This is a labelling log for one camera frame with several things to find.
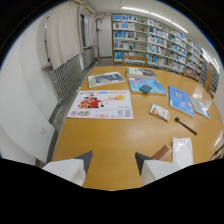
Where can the white plastic packet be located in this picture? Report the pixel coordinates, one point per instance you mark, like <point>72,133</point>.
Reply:
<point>182,151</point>

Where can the blue cover book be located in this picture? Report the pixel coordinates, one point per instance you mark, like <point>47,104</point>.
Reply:
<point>180,101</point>

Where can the grey landscape book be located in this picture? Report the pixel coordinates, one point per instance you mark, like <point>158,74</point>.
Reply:
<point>105,79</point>

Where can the grey wall radiator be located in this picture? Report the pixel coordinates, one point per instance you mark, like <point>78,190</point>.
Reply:
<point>65,78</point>

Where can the pale blue thin booklet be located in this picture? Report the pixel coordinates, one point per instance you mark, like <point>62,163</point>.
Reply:
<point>200,108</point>

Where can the green cover book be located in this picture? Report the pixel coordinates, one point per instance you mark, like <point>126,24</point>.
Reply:
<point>141,73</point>

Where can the roast milk biscuit packet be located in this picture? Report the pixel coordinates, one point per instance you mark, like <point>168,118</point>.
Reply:
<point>159,111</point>

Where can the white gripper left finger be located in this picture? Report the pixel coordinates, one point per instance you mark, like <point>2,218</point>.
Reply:
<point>68,169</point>

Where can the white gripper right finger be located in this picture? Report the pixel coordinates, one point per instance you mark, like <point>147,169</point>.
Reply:
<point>154,169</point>

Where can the small dark blue card case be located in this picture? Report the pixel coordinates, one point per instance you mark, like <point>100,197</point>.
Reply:
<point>145,88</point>

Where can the brown cardboard box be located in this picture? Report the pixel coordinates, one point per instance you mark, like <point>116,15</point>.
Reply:
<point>163,153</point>

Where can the light blue picture book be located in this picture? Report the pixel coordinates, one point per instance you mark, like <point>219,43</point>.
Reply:
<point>146,86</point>

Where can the wooden chair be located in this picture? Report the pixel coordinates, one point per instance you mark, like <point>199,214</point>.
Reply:
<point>134,61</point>
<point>190,75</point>

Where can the white curtain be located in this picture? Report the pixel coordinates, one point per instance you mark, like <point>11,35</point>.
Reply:
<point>63,31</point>

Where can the black marker pen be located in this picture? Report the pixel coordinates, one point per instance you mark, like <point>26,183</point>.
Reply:
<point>185,125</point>

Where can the large white poster with people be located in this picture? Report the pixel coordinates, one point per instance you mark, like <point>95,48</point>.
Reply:
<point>101,104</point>

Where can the long library bookshelf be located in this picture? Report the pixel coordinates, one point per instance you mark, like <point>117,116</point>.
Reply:
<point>156,41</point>

